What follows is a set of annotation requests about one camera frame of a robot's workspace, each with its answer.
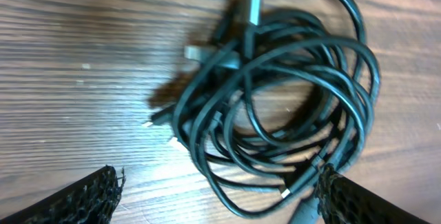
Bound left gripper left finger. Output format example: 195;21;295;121
1;165;125;224

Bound black cable silver USB plug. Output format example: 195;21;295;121
172;0;382;220

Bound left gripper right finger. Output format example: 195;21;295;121
315;164;429;224

